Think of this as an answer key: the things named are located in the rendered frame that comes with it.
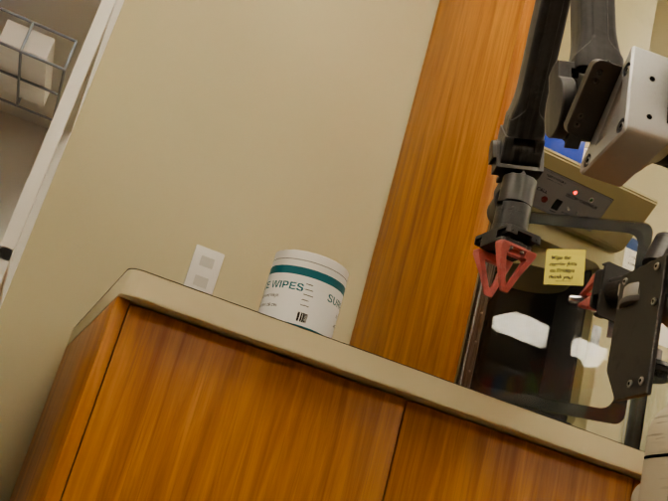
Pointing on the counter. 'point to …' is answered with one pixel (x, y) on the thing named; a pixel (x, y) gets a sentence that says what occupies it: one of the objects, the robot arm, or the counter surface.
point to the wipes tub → (305, 290)
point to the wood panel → (442, 187)
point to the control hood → (621, 208)
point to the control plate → (556, 188)
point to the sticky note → (565, 266)
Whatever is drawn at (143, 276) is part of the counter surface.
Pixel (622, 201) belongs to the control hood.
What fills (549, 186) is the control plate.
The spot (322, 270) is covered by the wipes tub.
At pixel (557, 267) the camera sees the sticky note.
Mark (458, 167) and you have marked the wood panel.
